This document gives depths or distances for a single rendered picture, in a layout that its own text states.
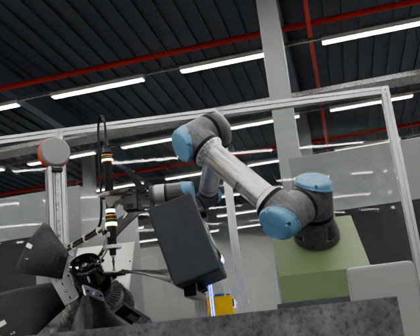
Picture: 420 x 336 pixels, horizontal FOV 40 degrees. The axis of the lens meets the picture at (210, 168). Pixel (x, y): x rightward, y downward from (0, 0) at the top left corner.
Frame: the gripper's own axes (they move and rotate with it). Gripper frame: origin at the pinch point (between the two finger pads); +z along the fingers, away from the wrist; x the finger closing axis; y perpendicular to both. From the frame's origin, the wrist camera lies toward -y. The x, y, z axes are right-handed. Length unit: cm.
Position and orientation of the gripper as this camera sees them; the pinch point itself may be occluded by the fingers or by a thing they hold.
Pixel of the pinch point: (102, 195)
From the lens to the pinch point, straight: 227.0
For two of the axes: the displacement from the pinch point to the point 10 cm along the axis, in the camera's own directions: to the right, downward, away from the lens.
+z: -9.9, 1.2, 0.6
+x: 0.9, 2.6, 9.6
